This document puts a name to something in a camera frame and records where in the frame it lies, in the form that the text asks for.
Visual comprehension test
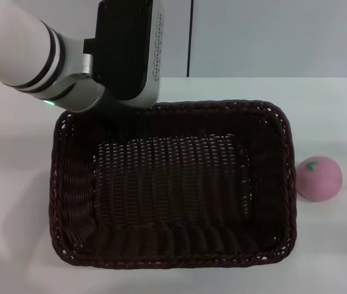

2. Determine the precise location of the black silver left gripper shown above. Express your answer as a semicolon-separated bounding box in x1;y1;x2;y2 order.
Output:
83;0;165;141

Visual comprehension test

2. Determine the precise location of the dark brown woven basket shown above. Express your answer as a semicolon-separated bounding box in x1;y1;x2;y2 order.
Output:
48;99;298;270

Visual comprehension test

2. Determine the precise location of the pink peach toy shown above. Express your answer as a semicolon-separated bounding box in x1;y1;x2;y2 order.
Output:
296;155;343;203

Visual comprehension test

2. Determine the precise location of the black vertical wall strip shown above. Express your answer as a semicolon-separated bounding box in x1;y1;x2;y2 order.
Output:
186;0;195;77

